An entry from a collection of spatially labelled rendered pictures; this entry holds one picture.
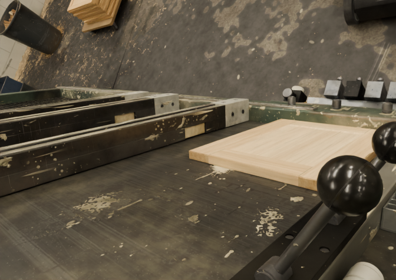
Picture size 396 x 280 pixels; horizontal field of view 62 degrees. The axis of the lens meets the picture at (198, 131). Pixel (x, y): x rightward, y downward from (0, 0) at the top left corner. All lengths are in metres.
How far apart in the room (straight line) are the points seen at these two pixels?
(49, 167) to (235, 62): 1.97
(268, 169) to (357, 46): 1.62
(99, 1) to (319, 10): 2.30
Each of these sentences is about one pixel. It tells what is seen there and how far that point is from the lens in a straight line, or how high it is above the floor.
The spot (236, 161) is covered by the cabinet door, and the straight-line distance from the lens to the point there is 0.64.
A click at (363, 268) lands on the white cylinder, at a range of 0.35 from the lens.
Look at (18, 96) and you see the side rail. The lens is 2.07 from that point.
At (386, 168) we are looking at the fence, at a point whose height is 1.20.
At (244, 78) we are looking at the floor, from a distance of 2.36.
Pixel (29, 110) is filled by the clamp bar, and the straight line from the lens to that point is 1.19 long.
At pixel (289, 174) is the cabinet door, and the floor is 1.24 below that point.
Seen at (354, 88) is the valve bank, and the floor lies 0.76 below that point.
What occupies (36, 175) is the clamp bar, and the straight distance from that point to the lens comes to 0.67.
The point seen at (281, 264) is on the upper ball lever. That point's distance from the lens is 0.27.
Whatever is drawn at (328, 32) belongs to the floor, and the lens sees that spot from 2.26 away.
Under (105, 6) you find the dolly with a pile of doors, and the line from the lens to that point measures 3.84.
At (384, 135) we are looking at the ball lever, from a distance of 0.32.
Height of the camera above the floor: 1.76
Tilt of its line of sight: 47 degrees down
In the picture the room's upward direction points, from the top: 62 degrees counter-clockwise
